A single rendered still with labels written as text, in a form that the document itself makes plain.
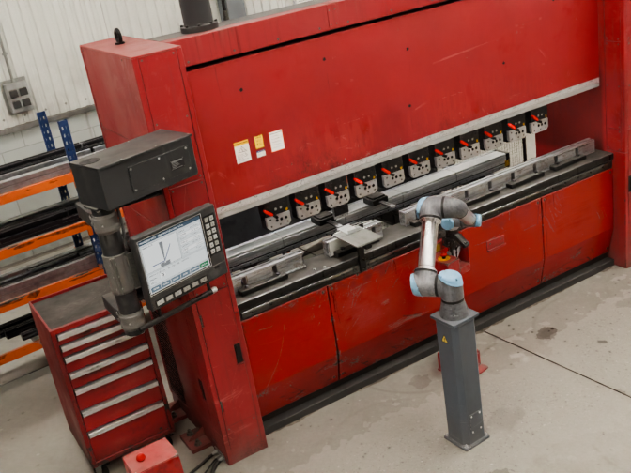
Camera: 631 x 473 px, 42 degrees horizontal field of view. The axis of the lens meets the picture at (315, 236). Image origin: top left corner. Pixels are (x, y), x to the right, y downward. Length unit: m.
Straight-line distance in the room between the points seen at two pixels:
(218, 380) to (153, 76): 1.65
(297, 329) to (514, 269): 1.68
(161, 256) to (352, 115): 1.54
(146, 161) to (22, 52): 4.62
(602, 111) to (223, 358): 3.19
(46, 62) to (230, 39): 4.15
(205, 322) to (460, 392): 1.38
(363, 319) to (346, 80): 1.43
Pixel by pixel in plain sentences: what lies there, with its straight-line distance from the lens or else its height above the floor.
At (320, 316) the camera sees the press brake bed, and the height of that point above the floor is 0.60.
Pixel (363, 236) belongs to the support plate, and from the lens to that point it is 4.74.
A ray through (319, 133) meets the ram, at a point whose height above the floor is 1.62.
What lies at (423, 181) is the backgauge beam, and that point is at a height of 0.98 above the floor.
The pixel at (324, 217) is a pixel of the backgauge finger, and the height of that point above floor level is 1.03.
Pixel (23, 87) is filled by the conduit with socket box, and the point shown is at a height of 1.63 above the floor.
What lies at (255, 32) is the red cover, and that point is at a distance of 4.35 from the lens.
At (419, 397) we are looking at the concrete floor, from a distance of 5.05.
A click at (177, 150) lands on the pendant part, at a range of 3.75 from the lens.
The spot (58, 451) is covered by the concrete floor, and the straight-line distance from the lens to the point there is 5.38.
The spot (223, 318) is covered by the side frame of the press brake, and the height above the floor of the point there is 0.88.
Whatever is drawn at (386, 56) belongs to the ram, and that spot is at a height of 1.94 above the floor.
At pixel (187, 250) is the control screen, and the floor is 1.44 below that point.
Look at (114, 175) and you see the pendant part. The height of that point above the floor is 1.89.
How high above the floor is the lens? 2.86
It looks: 22 degrees down
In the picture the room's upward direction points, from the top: 10 degrees counter-clockwise
